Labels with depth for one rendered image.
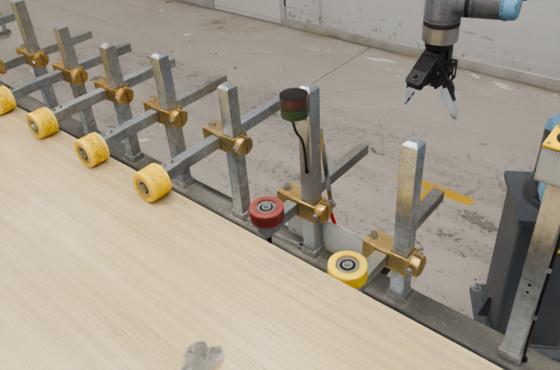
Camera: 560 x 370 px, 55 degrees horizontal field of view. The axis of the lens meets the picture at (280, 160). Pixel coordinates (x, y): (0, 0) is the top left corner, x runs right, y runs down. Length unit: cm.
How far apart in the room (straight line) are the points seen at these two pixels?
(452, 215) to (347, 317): 171
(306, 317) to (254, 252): 20
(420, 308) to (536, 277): 32
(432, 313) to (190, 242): 56
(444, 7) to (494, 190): 162
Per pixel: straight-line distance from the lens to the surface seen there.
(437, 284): 232
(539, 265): 106
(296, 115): 109
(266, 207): 122
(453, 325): 128
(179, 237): 119
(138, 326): 105
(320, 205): 128
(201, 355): 96
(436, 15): 139
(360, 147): 150
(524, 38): 385
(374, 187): 277
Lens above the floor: 168
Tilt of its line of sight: 34 degrees down
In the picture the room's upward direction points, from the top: 4 degrees counter-clockwise
